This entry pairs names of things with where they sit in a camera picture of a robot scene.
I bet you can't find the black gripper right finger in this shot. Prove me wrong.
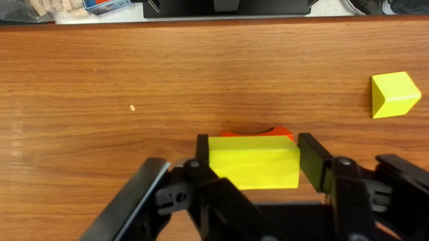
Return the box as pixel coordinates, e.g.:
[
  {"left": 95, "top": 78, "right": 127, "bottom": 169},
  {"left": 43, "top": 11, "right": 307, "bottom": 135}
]
[{"left": 296, "top": 131, "right": 429, "bottom": 241}]

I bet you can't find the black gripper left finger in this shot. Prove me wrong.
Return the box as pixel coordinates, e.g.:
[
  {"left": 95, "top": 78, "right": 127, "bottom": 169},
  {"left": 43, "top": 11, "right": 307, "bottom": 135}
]
[{"left": 79, "top": 132, "right": 279, "bottom": 241}]

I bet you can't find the red arch block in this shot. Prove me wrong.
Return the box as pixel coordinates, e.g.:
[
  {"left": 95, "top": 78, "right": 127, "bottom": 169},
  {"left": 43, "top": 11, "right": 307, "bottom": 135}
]
[{"left": 217, "top": 126, "right": 296, "bottom": 143}]

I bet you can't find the yellow rectangular block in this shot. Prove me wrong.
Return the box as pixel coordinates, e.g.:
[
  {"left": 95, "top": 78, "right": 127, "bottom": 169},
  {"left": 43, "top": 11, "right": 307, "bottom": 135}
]
[{"left": 208, "top": 135, "right": 302, "bottom": 191}]

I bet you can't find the yellow wedge block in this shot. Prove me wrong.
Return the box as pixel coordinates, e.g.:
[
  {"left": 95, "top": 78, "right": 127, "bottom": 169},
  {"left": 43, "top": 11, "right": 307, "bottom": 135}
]
[{"left": 370, "top": 71, "right": 422, "bottom": 120}]

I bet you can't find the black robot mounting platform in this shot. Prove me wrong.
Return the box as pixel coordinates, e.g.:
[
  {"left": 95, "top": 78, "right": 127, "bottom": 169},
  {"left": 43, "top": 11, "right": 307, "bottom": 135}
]
[{"left": 142, "top": 0, "right": 314, "bottom": 19}]

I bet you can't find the small blue red box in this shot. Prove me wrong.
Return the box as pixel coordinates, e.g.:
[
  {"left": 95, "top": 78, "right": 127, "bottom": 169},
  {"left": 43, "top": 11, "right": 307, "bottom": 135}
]
[{"left": 82, "top": 0, "right": 133, "bottom": 16}]

